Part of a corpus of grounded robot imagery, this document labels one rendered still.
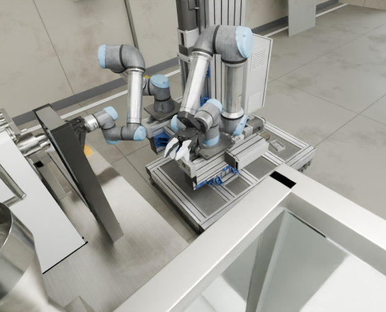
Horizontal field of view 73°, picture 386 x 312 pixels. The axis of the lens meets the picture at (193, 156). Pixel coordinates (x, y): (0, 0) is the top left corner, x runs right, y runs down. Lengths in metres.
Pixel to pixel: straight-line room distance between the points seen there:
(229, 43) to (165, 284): 1.03
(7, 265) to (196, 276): 0.27
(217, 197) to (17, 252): 1.71
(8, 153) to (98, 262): 0.51
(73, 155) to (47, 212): 0.26
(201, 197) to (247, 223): 1.78
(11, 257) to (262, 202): 0.32
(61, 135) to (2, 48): 3.00
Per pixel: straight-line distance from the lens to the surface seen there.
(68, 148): 0.76
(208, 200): 2.00
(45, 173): 1.25
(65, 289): 1.09
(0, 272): 0.42
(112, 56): 1.43
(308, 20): 6.07
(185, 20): 1.44
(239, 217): 0.25
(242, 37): 1.14
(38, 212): 0.96
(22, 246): 0.44
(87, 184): 0.85
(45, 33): 3.73
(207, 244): 0.24
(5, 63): 3.74
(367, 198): 2.59
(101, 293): 1.04
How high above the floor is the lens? 1.81
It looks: 43 degrees down
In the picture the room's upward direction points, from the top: 6 degrees counter-clockwise
